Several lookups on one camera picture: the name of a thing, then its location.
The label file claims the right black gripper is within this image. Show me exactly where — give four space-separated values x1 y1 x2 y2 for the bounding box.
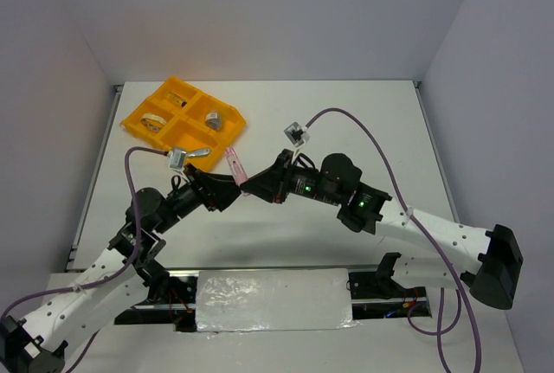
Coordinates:
240 148 342 205

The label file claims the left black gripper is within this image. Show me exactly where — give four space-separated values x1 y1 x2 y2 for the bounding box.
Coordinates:
154 163 242 234

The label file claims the pink highlighter pen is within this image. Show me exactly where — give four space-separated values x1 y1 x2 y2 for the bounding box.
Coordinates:
225 147 248 186

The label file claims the blue highlighter pen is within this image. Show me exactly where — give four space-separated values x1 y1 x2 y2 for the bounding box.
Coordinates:
185 147 211 158

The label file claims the jar of paper clips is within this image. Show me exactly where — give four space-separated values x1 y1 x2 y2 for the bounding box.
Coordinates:
204 110 222 131

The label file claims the clear tape roll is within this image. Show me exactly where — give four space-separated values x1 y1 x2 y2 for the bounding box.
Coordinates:
140 113 167 132

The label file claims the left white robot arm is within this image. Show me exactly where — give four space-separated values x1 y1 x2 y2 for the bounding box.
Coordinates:
1 164 241 372

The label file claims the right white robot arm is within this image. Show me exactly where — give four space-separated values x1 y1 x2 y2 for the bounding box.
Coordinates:
240 150 524 310

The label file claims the yellow compartment tray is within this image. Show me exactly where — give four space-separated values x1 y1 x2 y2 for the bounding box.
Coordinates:
120 76 247 171

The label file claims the silver foil covered plate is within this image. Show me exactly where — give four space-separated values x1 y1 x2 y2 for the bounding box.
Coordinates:
196 268 356 332

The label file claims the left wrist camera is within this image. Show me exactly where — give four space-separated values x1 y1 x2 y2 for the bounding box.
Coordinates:
167 147 187 171

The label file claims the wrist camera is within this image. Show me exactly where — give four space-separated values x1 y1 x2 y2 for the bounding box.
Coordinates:
167 147 187 171
284 122 310 159

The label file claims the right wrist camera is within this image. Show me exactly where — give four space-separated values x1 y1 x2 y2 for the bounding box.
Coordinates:
284 122 310 159

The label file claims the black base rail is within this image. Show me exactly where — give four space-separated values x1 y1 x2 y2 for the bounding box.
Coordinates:
114 268 431 333

